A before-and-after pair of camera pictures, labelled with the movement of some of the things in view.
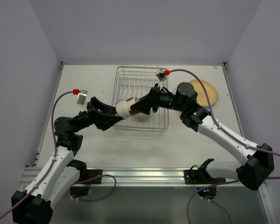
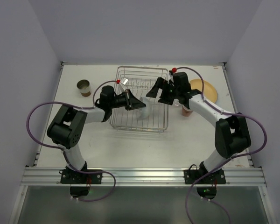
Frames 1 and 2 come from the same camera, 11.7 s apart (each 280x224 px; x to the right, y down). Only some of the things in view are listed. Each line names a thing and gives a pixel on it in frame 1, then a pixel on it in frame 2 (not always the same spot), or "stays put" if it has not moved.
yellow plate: (202, 98) stays put
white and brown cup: (123, 108) to (84, 86)
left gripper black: (92, 112) to (127, 100)
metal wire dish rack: (135, 81) stays put
